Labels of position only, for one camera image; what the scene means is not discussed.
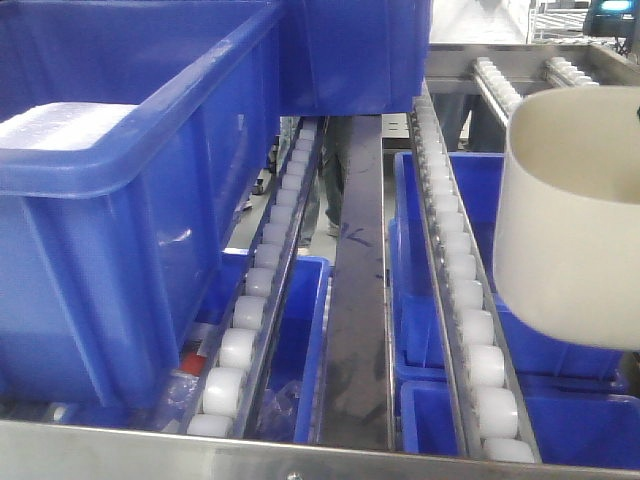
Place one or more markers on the white plastic bin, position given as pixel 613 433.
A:
pixel 566 243

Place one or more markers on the person legs behind shelf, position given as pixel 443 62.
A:
pixel 334 163

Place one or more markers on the blue bin below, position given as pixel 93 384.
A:
pixel 286 411
pixel 571 428
pixel 539 360

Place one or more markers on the blue bin below left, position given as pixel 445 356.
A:
pixel 286 411

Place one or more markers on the blue bin rear centre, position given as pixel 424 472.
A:
pixel 343 58

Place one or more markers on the large blue bin front left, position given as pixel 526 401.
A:
pixel 107 251

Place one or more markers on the right shelf roller track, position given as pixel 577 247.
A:
pixel 496 84

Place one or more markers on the white tray inside bin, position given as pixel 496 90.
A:
pixel 62 126

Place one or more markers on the blue bin below front right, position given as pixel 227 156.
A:
pixel 571 428

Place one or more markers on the steel front shelf beam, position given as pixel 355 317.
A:
pixel 46 451

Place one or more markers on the left white roller track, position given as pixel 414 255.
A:
pixel 227 397

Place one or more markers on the white roller track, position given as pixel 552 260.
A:
pixel 227 397
pixel 491 420

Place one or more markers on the centre white roller track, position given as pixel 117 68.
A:
pixel 491 420

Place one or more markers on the far right roller track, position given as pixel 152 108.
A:
pixel 560 72

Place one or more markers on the dark metal centre rail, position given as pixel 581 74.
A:
pixel 356 403

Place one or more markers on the right steel shelf frame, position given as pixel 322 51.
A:
pixel 470 119

